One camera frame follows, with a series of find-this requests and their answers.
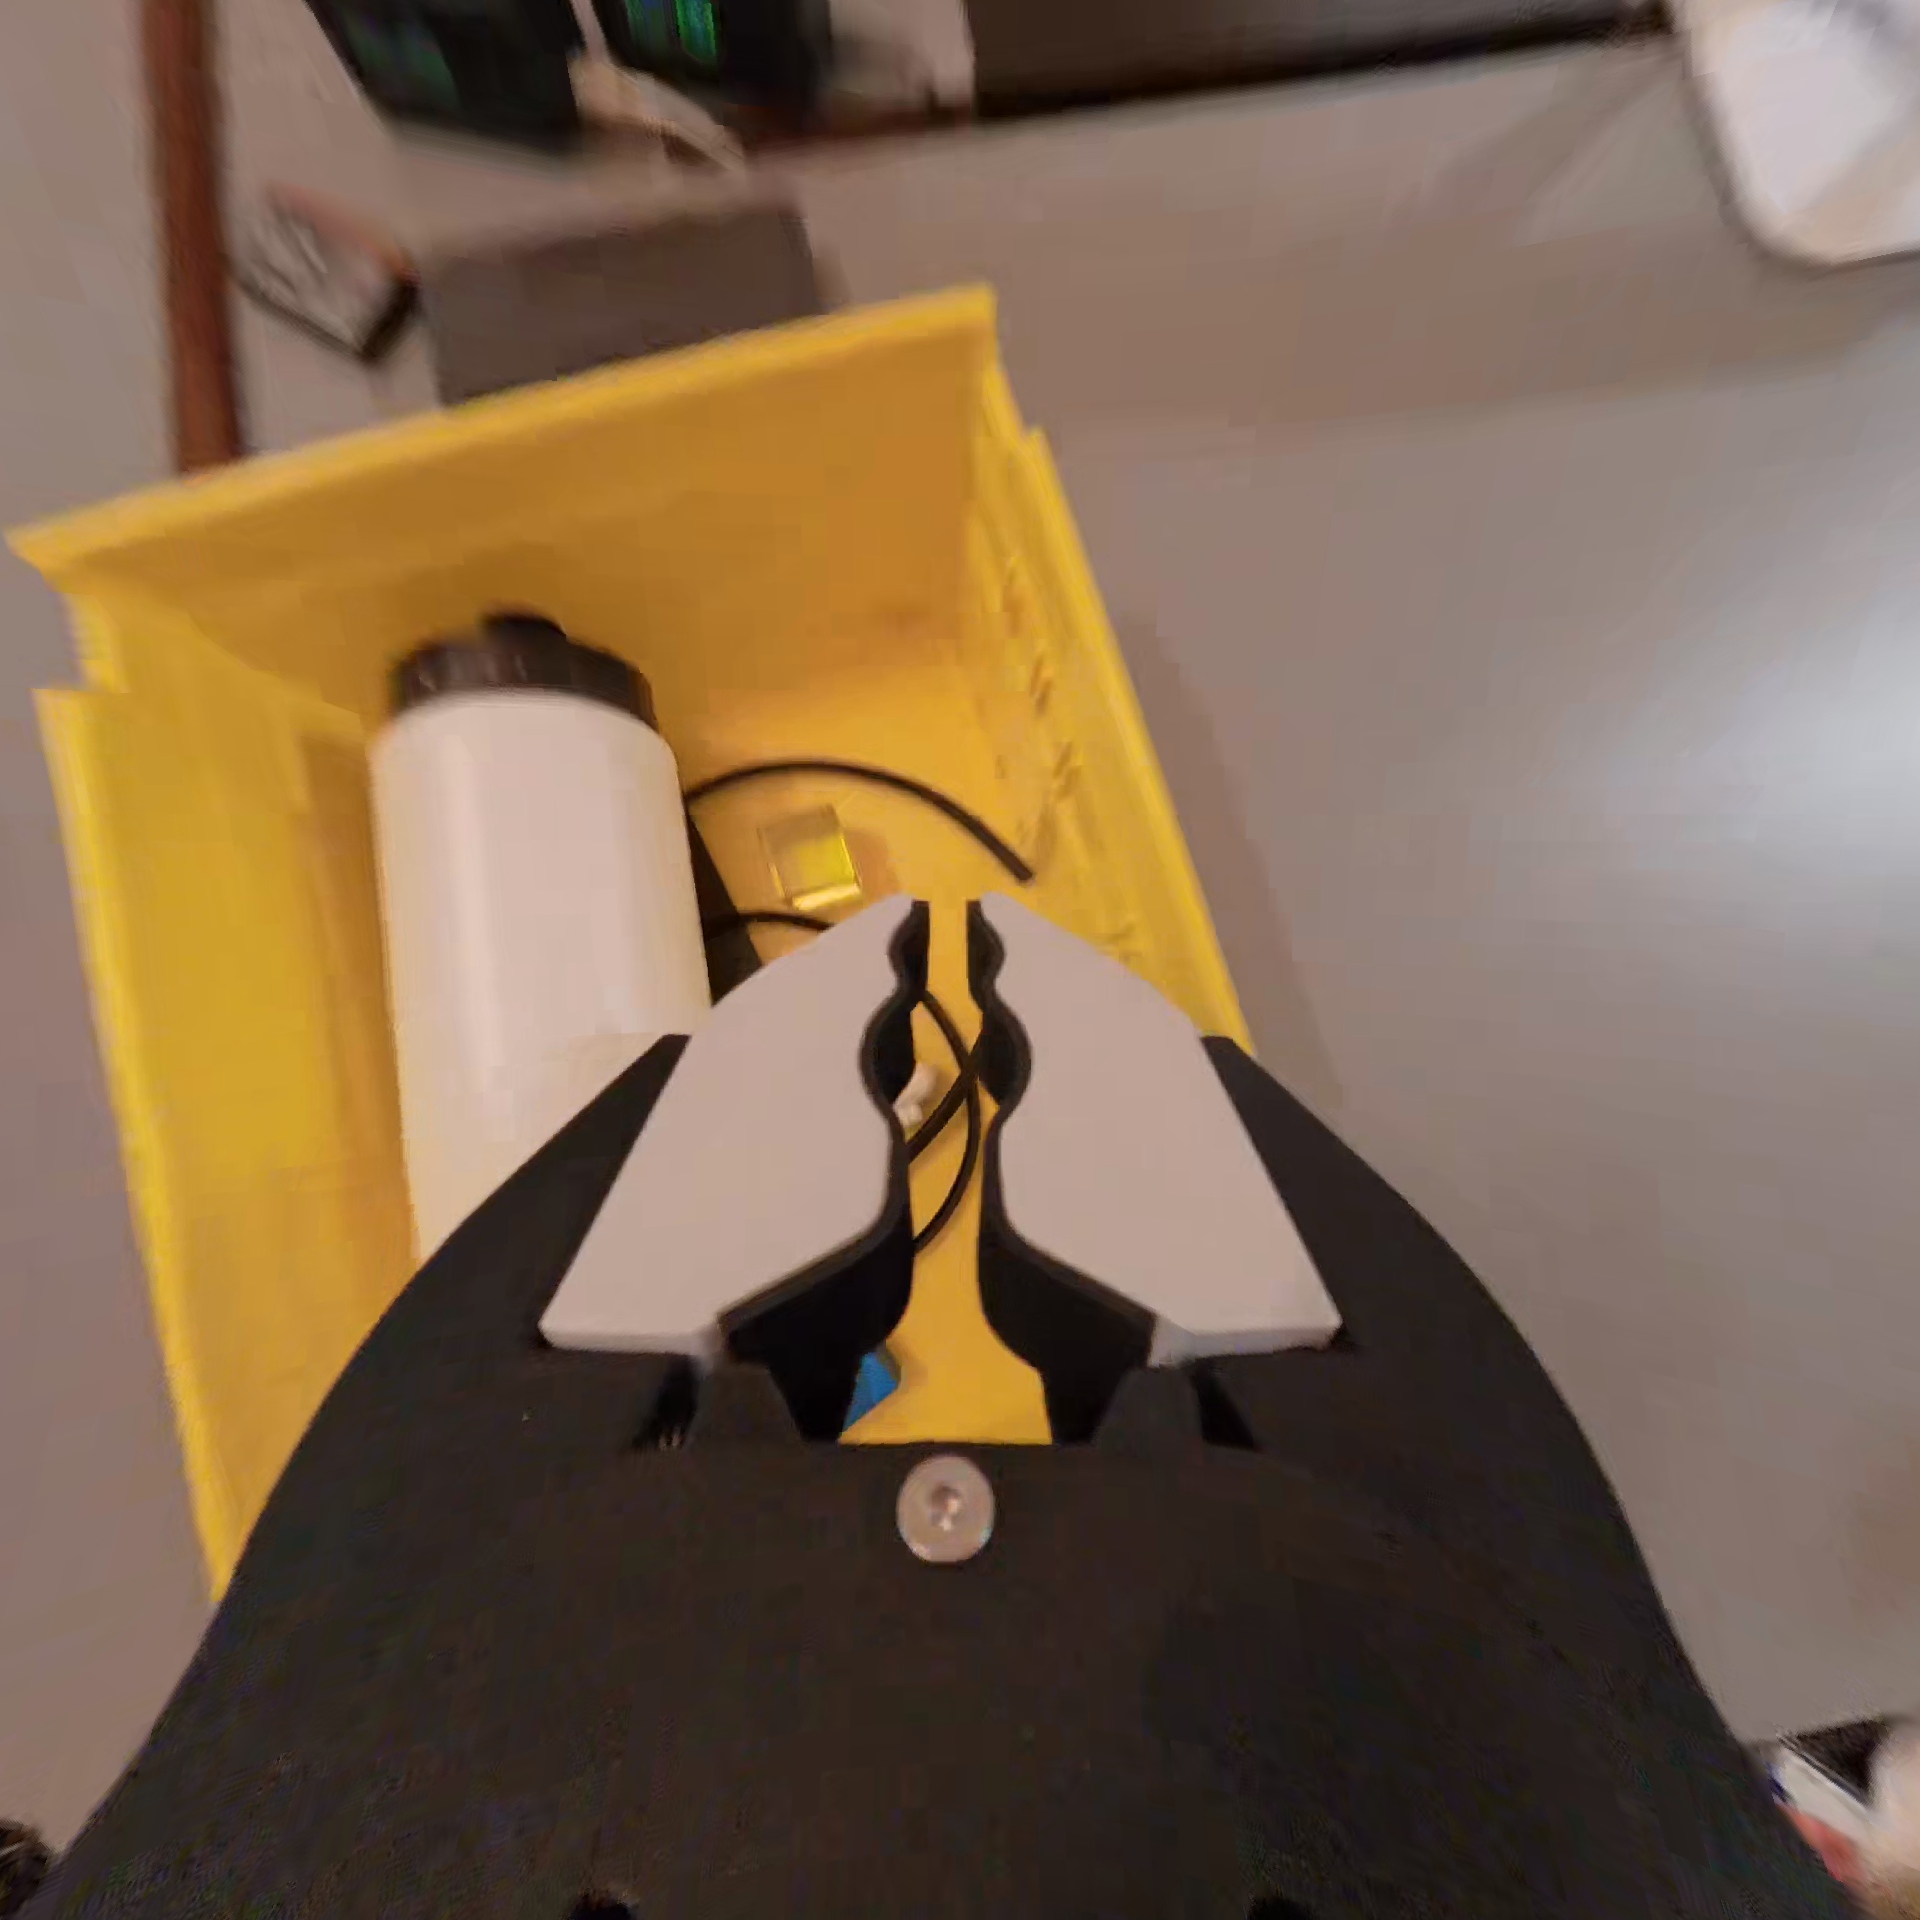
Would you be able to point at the white plastic object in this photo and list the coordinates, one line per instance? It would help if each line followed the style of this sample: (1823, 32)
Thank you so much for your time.
(1815, 119)

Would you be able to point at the dark electronic device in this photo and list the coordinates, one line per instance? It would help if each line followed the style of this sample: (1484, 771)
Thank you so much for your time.
(465, 59)

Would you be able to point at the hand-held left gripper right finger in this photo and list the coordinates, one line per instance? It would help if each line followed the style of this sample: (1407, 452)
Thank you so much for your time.
(1142, 1171)

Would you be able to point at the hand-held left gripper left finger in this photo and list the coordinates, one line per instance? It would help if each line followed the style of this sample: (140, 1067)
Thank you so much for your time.
(750, 1142)

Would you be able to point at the grey box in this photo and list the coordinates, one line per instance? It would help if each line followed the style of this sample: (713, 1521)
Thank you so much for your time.
(599, 300)

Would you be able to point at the yellow plastic bin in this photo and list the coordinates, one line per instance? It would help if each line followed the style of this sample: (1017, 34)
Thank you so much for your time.
(675, 495)

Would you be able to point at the yellow-green transparent cube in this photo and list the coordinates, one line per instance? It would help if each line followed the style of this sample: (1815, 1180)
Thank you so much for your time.
(809, 862)

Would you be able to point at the white and red item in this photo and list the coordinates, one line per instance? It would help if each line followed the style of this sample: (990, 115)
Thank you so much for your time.
(1853, 1799)

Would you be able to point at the brown wooden post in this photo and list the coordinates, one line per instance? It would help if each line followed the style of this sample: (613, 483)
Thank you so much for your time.
(193, 271)

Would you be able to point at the small blue item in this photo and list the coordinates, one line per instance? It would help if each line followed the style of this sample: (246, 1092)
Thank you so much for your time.
(873, 1388)

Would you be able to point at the white bottle with black cap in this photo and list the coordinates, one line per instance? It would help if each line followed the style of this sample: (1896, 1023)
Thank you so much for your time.
(524, 900)

